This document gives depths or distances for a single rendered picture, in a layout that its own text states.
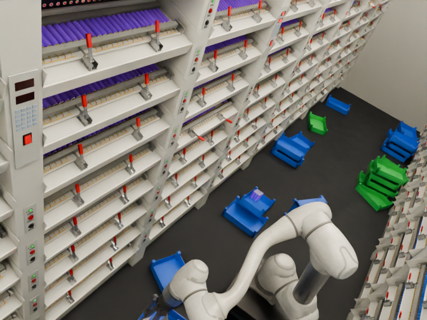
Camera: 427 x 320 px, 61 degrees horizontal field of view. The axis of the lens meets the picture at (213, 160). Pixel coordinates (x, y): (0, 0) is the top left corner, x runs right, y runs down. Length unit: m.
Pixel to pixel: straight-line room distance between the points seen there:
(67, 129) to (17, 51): 0.33
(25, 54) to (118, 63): 0.31
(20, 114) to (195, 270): 0.82
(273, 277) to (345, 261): 0.65
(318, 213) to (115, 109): 0.89
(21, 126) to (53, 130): 0.15
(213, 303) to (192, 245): 1.22
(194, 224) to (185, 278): 1.28
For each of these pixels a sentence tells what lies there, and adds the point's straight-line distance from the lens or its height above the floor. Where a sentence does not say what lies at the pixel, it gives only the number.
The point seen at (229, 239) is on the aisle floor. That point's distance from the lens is 2.70.
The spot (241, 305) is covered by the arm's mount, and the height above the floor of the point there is 0.27.
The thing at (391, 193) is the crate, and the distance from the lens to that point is 3.89.
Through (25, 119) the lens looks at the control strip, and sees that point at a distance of 0.99.
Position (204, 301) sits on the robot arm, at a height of 0.85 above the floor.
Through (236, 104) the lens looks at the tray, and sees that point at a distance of 2.18.
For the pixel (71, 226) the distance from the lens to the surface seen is 1.60.
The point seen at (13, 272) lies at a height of 0.75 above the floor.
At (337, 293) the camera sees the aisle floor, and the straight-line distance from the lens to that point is 2.87.
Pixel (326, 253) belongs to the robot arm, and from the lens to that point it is 1.48.
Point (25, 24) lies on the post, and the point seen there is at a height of 1.67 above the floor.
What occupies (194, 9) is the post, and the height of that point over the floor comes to 1.62.
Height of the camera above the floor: 2.04
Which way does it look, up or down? 39 degrees down
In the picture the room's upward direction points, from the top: 22 degrees clockwise
